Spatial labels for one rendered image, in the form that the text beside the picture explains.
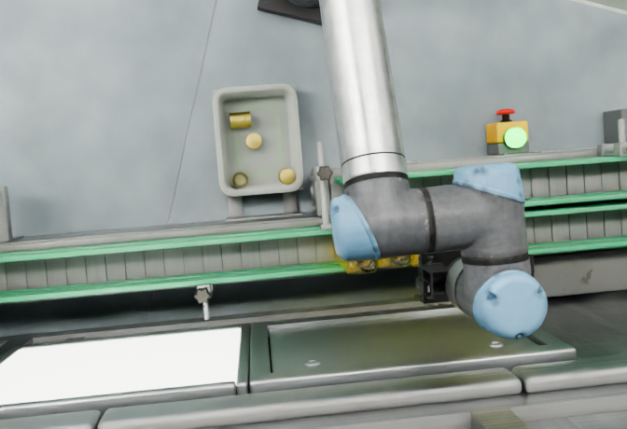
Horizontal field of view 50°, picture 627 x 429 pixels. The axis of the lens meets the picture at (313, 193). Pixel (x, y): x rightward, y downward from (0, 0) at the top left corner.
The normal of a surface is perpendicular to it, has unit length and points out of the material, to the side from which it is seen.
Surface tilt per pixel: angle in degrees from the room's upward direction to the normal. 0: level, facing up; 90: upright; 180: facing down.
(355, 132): 39
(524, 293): 0
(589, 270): 0
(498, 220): 3
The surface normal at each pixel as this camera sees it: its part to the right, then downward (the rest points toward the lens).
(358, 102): -0.24, -0.22
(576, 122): 0.09, 0.04
